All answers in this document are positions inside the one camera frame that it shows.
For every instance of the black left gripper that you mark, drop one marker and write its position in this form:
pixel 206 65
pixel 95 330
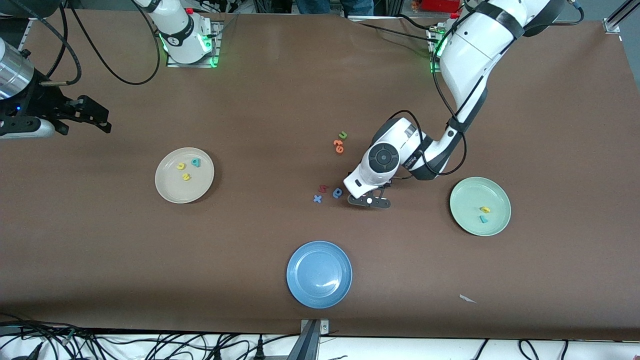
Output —
pixel 388 184

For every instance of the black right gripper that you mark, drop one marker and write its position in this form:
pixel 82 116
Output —
pixel 44 103

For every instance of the teal foam letter g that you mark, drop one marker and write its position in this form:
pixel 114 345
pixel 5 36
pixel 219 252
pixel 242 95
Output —
pixel 196 162

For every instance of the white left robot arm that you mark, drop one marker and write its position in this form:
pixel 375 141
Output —
pixel 470 55

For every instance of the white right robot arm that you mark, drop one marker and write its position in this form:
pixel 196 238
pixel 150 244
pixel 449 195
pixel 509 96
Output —
pixel 180 30

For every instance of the blue foam letter a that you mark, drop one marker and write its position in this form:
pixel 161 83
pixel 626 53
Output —
pixel 337 192

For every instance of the pale green round plate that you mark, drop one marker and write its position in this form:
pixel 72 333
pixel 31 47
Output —
pixel 470 200

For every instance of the blue round plate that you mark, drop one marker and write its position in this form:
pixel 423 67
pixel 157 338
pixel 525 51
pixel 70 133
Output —
pixel 319 274

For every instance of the beige brown round plate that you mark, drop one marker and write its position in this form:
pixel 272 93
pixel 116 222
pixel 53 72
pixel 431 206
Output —
pixel 184 187

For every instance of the white paper scrap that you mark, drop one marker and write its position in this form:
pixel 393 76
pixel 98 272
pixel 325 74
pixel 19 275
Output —
pixel 467 299

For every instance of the person legs in jeans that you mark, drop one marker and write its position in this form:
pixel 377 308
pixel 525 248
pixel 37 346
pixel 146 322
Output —
pixel 335 6

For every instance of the red box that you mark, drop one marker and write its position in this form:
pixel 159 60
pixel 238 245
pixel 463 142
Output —
pixel 440 5

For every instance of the black power plug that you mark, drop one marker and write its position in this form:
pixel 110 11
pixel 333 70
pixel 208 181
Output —
pixel 216 353
pixel 259 349

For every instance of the aluminium frame rail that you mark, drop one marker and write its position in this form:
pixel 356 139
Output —
pixel 37 14
pixel 611 24

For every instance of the small metal bracket plate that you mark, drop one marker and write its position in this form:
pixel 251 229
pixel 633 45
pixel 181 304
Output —
pixel 324 327

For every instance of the aluminium extrusion post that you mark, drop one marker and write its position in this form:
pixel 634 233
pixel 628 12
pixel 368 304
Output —
pixel 307 345

